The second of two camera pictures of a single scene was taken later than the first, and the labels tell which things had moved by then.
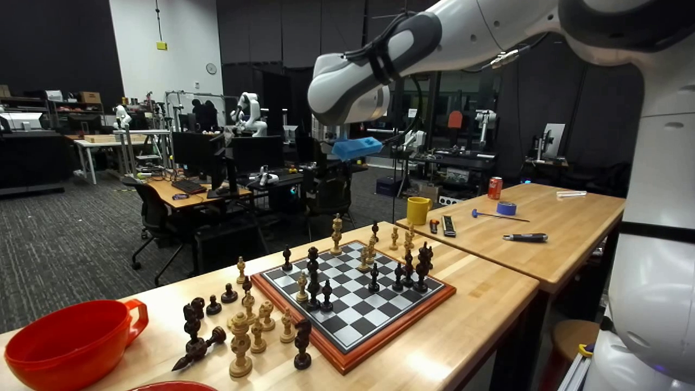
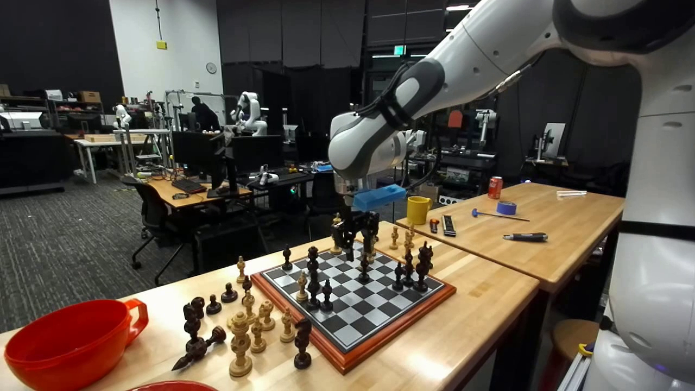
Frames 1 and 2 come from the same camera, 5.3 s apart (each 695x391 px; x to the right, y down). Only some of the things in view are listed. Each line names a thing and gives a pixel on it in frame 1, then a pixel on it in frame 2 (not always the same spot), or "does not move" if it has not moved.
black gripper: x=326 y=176 -> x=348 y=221
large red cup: x=74 y=346 does not move
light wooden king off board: x=239 y=367 does not move
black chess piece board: x=375 y=281 -> x=364 y=267
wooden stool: x=576 y=330 does not move
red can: x=495 y=186 does not move
